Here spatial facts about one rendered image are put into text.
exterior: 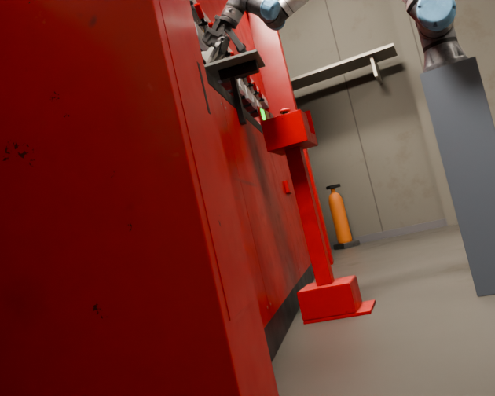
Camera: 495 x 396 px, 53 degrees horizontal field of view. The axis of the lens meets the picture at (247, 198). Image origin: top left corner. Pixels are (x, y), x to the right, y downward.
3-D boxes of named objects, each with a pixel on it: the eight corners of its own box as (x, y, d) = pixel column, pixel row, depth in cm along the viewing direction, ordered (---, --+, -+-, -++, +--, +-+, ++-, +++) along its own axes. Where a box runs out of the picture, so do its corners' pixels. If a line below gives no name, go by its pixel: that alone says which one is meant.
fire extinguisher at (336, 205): (362, 243, 545) (347, 182, 551) (357, 246, 518) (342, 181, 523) (336, 248, 556) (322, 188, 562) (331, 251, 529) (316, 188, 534)
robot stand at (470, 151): (529, 278, 172) (473, 67, 178) (538, 287, 156) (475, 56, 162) (474, 287, 179) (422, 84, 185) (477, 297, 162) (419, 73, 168)
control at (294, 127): (307, 140, 181) (296, 93, 183) (267, 152, 186) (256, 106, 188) (318, 145, 200) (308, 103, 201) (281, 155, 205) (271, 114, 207)
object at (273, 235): (236, 436, 94) (146, 23, 100) (135, 451, 97) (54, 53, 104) (320, 266, 387) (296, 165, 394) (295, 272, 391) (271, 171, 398)
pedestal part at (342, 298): (371, 313, 174) (362, 280, 175) (303, 324, 182) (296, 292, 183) (375, 302, 193) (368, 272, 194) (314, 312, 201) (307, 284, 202)
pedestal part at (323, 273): (331, 283, 185) (298, 145, 189) (317, 286, 187) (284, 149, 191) (335, 280, 191) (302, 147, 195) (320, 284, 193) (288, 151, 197)
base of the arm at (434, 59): (468, 68, 177) (461, 42, 178) (470, 58, 163) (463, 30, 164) (425, 82, 183) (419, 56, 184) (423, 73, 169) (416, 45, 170)
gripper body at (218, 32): (206, 48, 191) (220, 20, 191) (225, 56, 190) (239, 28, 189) (200, 41, 184) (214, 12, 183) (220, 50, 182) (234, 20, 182)
